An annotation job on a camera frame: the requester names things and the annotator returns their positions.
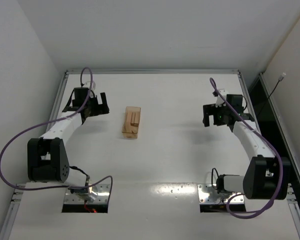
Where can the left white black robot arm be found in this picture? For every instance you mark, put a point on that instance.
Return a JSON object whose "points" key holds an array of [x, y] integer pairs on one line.
{"points": [[47, 159]]}

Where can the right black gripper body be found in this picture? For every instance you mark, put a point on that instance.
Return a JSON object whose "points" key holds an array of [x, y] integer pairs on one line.
{"points": [[212, 114]]}

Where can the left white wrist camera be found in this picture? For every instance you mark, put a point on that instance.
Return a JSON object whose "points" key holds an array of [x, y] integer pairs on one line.
{"points": [[89, 84]]}

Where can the metal base plate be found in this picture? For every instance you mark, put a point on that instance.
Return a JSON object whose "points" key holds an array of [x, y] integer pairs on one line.
{"points": [[207, 195], [98, 194]]}

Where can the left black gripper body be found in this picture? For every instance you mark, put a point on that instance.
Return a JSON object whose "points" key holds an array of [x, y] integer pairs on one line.
{"points": [[97, 105]]}

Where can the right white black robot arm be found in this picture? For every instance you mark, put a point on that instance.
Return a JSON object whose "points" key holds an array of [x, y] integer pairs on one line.
{"points": [[266, 172]]}

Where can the wooden block box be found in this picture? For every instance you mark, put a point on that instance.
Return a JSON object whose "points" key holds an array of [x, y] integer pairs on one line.
{"points": [[132, 116]]}

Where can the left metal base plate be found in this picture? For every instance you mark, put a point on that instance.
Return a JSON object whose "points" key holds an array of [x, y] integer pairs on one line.
{"points": [[98, 194]]}

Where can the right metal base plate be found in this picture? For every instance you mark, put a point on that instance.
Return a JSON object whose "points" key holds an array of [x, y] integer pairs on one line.
{"points": [[207, 195]]}

